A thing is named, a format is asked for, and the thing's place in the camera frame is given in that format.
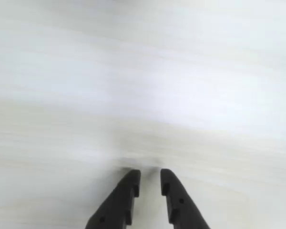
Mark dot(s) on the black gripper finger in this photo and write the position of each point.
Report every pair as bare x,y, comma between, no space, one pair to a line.
181,210
120,202

